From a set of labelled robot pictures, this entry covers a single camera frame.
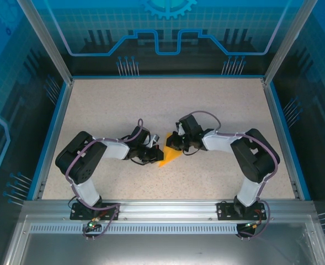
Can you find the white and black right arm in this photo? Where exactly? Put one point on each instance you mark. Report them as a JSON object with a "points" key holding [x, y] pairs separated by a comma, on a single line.
{"points": [[220, 142]]}

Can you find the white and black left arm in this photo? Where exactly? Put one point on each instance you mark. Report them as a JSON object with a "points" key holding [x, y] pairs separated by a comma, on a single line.
{"points": [[115, 149]]}

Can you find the grey metal sheet panel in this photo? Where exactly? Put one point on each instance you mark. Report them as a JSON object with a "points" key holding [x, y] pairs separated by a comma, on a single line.
{"points": [[165, 251]]}

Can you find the small connector with green light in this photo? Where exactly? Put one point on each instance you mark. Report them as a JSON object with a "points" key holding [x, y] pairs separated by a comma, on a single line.
{"points": [[251, 225], [91, 225]]}

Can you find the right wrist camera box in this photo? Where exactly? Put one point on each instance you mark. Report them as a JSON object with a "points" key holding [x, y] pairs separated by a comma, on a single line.
{"points": [[180, 128]]}

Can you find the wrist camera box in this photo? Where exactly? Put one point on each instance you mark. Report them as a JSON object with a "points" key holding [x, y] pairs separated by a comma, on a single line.
{"points": [[180, 128], [154, 140]]}

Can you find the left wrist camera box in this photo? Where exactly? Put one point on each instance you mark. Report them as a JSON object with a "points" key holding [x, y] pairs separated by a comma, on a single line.
{"points": [[154, 140]]}

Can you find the long aluminium mounting rail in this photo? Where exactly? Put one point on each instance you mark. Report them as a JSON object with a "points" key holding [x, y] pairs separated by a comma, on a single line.
{"points": [[165, 209]]}

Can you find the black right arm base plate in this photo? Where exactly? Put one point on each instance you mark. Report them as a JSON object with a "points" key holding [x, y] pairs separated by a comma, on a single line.
{"points": [[224, 211]]}

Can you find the aluminium side rail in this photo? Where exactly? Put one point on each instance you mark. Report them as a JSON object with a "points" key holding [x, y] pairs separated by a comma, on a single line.
{"points": [[58, 124], [276, 124]]}

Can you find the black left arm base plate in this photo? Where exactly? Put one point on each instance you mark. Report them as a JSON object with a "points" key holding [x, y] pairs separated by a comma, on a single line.
{"points": [[76, 215]]}

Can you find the aluminium frame post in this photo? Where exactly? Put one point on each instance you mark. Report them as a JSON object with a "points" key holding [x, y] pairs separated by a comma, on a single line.
{"points": [[273, 69], [63, 69]]}

